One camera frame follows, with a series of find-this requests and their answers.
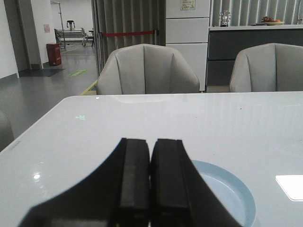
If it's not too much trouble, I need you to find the red waste bin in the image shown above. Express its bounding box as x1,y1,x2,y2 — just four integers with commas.
46,43,62,66

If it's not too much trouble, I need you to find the red barrier belt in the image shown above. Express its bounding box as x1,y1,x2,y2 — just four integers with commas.
102,30,155,37

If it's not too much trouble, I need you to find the left grey upholstered chair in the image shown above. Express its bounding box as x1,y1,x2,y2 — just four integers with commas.
96,44,200,95

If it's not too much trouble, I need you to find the light blue round plate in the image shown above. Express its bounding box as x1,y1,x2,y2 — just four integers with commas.
192,160,260,227

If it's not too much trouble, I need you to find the white cabinet column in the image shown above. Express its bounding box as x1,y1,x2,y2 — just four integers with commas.
165,0,211,91

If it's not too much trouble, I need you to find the grey chair at left edge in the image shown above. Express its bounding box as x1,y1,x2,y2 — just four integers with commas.
0,111,14,151

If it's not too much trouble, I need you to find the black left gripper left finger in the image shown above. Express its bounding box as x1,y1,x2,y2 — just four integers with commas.
20,138,150,227

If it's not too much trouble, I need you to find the small figurine on counter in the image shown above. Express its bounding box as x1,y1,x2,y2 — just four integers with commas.
219,10,231,27

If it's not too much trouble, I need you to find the pink wall notice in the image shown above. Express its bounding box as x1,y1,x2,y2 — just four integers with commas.
44,24,50,33

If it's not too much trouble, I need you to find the right grey upholstered chair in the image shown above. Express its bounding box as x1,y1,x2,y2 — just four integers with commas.
230,43,303,93

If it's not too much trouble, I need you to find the dark grey counter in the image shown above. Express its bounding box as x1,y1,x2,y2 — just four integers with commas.
206,24,303,87

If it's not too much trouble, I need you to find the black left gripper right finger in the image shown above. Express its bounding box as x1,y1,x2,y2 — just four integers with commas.
151,139,241,227

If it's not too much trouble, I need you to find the fruit bowl on counter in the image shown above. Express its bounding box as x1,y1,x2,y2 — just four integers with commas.
261,16,285,26

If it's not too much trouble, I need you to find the grey upholstered chair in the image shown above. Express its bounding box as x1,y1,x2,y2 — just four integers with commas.
230,43,303,93
96,44,200,95

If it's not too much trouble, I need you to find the black barrier post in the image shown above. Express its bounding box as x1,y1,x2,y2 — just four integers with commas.
153,29,159,45

